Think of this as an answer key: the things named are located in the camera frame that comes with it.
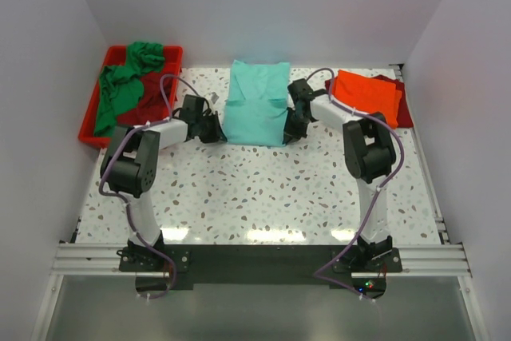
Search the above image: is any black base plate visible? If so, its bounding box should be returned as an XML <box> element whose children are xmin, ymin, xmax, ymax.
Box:
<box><xmin>117</xmin><ymin>244</ymin><xmax>403</xmax><ymax>298</ymax></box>

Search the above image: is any aluminium rail frame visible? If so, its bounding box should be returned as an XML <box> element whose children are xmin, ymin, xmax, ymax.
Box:
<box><xmin>30</xmin><ymin>62</ymin><xmax>490</xmax><ymax>341</ymax></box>

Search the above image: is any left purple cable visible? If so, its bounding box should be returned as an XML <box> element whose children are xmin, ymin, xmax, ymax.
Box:
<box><xmin>97</xmin><ymin>73</ymin><xmax>197</xmax><ymax>299</ymax></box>

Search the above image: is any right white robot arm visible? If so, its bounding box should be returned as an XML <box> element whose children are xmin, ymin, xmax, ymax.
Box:
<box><xmin>283</xmin><ymin>78</ymin><xmax>404</xmax><ymax>272</ymax></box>

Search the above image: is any green t shirt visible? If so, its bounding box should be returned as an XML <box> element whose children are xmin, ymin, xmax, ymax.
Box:
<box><xmin>93</xmin><ymin>42</ymin><xmax>165</xmax><ymax>137</ymax></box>

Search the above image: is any red plastic bin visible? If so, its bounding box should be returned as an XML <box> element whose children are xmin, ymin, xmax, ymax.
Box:
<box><xmin>78</xmin><ymin>46</ymin><xmax>184</xmax><ymax>149</ymax></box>

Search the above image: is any dark red t shirt in bin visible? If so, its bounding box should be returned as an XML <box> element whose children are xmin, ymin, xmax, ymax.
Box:
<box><xmin>117</xmin><ymin>72</ymin><xmax>168</xmax><ymax>125</ymax></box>

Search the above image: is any orange folded t shirt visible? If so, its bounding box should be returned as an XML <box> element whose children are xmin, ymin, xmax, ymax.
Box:
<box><xmin>332</xmin><ymin>70</ymin><xmax>402</xmax><ymax>129</ymax></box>

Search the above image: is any teal t shirt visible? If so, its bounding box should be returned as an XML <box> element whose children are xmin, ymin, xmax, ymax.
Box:
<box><xmin>222</xmin><ymin>60</ymin><xmax>291</xmax><ymax>147</ymax></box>

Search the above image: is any dark red folded t shirt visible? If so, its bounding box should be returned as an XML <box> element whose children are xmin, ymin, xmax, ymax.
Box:
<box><xmin>325</xmin><ymin>75</ymin><xmax>414</xmax><ymax>128</ymax></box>

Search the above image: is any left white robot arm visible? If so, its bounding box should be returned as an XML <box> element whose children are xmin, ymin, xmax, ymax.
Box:
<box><xmin>99</xmin><ymin>95</ymin><xmax>227</xmax><ymax>271</ymax></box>

